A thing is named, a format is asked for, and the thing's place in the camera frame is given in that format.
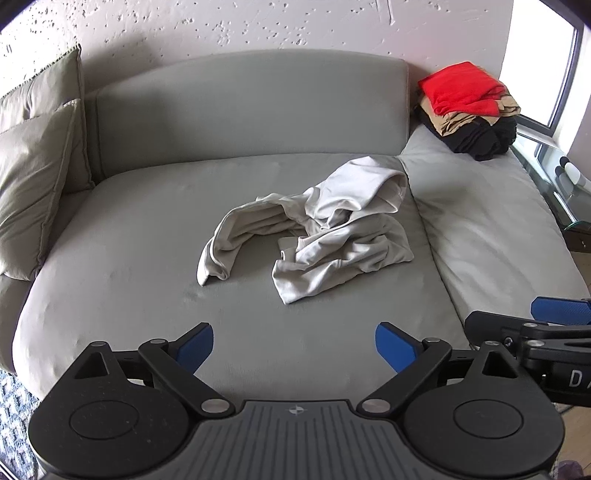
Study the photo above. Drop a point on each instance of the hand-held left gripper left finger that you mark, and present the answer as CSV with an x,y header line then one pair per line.
x,y
199,345

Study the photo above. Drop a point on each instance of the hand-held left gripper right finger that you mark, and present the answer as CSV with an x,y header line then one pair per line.
x,y
392,347

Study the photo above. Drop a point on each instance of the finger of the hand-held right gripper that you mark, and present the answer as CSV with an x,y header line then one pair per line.
x,y
561,310
489,328

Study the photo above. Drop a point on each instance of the white printed t-shirt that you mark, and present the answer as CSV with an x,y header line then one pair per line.
x,y
351,249

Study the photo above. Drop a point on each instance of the grey sofa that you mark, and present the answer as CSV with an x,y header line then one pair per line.
x,y
138,254

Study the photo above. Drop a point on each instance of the glass side table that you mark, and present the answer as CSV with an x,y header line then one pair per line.
x,y
554,198

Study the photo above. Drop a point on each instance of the white handheld device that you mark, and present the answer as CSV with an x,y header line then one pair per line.
x,y
575,173

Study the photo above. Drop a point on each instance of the folded black cloth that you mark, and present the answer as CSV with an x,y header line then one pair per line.
x,y
485,138

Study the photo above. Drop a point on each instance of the folded tan cloth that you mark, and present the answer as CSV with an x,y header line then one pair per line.
x,y
455,122

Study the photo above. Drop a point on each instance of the small beige cushion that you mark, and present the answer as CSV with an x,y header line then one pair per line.
x,y
32,194

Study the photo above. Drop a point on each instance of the folded red cloth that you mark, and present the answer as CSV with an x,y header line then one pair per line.
x,y
457,90

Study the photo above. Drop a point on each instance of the window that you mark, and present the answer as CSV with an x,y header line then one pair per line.
x,y
535,69

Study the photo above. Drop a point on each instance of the large beige cushion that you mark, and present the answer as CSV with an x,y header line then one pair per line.
x,y
51,78

